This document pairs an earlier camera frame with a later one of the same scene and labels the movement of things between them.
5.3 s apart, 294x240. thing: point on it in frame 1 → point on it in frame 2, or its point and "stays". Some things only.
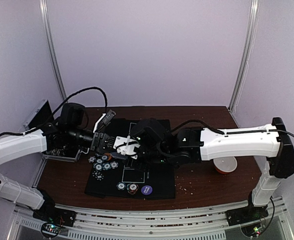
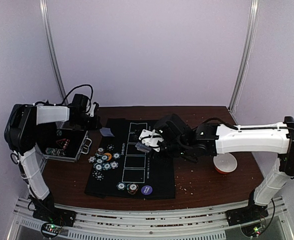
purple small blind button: x=147 y=190 stays
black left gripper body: x=94 y=144 → x=86 y=124
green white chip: x=107 y=166 stays
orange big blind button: x=109 y=155 stays
